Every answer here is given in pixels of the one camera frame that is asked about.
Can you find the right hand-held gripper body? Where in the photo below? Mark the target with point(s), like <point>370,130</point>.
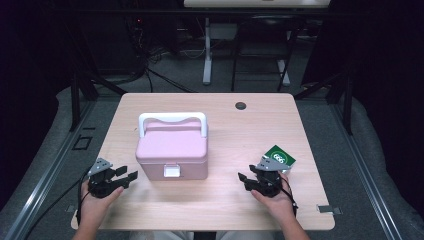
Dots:
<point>268,181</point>

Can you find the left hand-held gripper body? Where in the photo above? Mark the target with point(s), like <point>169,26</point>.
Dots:
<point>100,185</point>

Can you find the green and white card box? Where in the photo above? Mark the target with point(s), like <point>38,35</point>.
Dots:
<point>283,157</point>

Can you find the person's left hand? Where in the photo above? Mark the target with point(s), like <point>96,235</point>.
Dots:
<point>93,208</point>

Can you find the person's right hand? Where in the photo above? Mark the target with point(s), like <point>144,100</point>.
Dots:
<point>280,205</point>

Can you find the grey tape strip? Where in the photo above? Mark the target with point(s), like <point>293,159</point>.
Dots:
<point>328,209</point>
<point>71,209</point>

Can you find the round black table grommet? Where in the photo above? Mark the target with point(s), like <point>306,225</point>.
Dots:
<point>240,106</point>

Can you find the black metal stand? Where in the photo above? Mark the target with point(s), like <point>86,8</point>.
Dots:
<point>75,100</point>
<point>348,100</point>

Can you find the white desk with metal legs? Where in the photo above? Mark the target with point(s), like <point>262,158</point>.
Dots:
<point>207,66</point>

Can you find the black stool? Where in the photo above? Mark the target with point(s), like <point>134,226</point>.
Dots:
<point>266,20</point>

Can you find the grey metal floor rail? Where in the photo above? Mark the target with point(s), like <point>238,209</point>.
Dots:
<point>366,173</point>
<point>50,173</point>

